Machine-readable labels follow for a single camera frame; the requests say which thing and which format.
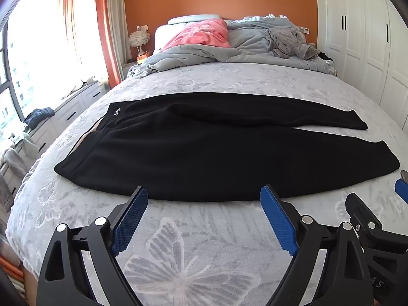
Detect pink pillow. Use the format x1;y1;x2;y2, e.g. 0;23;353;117
160;19;231;52

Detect white padded headboard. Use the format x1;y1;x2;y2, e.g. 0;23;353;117
155;14;224;55

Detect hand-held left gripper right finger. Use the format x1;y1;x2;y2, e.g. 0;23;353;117
260;185;375;306

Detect white window seat cabinet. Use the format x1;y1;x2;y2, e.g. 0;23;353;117
0;81;109;205

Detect sheer orange curtain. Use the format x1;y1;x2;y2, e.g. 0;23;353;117
58;0;82;64

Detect white flower lamp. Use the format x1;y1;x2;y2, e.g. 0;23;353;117
129;26;151;61

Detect grey butterfly print bedspread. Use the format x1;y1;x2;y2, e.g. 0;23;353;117
6;59;408;306

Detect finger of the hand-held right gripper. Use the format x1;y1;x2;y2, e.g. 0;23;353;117
394;170;408;196

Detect pale cloth pile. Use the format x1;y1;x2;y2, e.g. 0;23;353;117
0;132;35;198

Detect large window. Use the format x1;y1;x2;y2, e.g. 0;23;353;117
0;0;106;141

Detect black pants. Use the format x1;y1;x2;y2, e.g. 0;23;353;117
54;92;401;203

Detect blue cloth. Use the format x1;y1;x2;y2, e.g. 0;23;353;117
24;107;56;126

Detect grey duvet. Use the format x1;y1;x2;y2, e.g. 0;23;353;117
126;14;337;79

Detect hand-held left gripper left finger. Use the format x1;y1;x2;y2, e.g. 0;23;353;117
36;186;149;306

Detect crumpled grey garment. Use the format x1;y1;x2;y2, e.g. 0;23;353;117
268;25;321;60

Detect white wardrobe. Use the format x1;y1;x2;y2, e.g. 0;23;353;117
314;0;408;122

